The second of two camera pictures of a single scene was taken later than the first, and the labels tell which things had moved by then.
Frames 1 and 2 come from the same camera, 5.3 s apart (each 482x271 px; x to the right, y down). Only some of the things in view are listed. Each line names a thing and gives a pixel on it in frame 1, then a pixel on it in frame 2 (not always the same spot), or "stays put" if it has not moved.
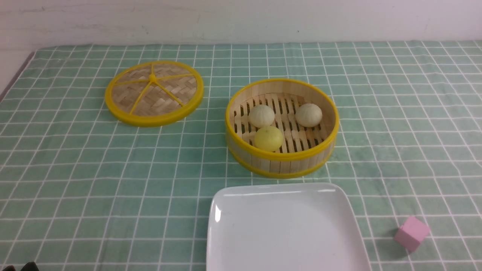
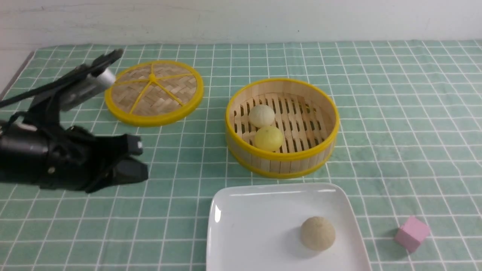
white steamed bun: (261, 116) stays put
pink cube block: (409, 235) stays put
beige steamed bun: (308, 115) to (317, 233)
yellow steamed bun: (269, 138) stays put
